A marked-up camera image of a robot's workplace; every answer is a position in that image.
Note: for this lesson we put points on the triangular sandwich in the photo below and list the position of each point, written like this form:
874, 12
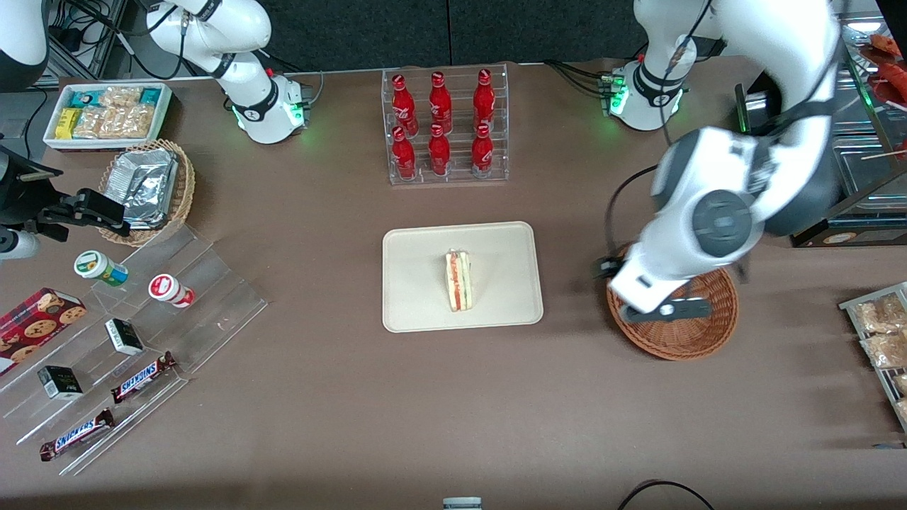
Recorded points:
459, 280

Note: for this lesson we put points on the clear acrylic stepped display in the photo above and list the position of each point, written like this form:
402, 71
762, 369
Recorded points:
212, 312

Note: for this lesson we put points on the red plaid cookie box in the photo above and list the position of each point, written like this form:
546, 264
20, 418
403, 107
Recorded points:
32, 329

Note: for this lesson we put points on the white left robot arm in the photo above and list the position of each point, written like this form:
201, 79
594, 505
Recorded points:
723, 223

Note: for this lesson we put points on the red lid white cup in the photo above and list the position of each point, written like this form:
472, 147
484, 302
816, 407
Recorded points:
166, 289

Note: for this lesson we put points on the brown snickers bar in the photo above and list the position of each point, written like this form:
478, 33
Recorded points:
142, 377
76, 434

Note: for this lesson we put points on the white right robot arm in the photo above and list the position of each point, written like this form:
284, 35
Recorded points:
248, 85

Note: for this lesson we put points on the black food warmer case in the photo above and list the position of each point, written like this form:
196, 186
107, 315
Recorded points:
864, 230

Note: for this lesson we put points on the green lid white cup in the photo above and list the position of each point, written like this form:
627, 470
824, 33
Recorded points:
96, 266

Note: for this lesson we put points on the white rectangular snack bin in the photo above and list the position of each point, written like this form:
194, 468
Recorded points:
164, 113

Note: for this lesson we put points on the light wicker basket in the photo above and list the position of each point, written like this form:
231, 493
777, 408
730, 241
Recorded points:
184, 191

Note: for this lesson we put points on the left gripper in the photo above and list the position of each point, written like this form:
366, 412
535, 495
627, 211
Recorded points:
600, 266

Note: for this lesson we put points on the silver foil package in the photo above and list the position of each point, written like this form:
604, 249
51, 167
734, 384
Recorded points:
149, 218
145, 180

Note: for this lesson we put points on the steel warmer pan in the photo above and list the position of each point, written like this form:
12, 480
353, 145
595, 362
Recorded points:
857, 110
868, 166

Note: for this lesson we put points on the teal snack pack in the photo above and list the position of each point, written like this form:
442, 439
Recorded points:
85, 98
150, 95

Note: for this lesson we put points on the clear crumbly snack bag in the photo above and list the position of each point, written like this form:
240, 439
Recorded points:
903, 411
901, 384
882, 315
886, 350

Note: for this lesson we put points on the red cola bottle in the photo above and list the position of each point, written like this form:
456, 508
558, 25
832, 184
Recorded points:
403, 106
404, 157
440, 105
482, 154
439, 154
484, 103

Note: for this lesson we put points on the small black white box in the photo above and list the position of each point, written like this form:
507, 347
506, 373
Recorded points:
60, 382
124, 336

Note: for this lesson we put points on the beige plastic tray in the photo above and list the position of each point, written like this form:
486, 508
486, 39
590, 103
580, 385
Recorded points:
411, 276

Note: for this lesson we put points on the small grey device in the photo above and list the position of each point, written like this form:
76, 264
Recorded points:
462, 503

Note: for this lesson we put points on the clear nut snack bag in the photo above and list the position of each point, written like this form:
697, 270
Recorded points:
92, 124
133, 122
120, 96

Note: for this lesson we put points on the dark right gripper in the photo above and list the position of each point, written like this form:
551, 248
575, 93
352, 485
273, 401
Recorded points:
51, 213

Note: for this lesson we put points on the brown wicker basket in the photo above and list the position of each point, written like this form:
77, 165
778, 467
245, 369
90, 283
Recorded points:
680, 338

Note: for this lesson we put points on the clear acrylic bottle rack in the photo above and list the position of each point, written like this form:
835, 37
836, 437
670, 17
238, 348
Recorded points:
457, 78

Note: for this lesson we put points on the red sausage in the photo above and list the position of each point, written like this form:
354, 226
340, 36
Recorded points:
889, 46
894, 78

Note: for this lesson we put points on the aluminium frame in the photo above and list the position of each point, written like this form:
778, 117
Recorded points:
106, 42

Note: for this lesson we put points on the yellow snack pack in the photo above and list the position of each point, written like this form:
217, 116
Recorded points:
67, 124

